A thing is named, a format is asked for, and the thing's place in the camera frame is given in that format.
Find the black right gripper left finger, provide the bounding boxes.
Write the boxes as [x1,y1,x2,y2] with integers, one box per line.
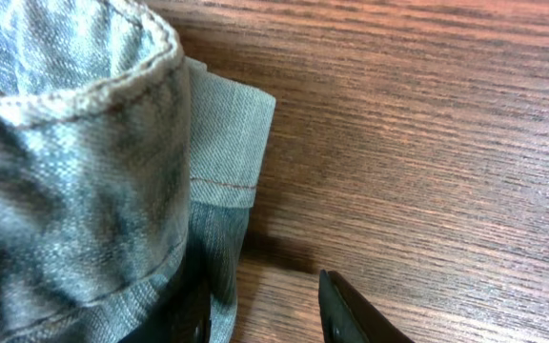
[120,261,212,343]

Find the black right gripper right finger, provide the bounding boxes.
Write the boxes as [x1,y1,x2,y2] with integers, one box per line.
[318,270,413,343]

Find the light blue denim shorts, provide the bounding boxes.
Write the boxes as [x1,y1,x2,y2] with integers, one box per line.
[0,0,275,342]

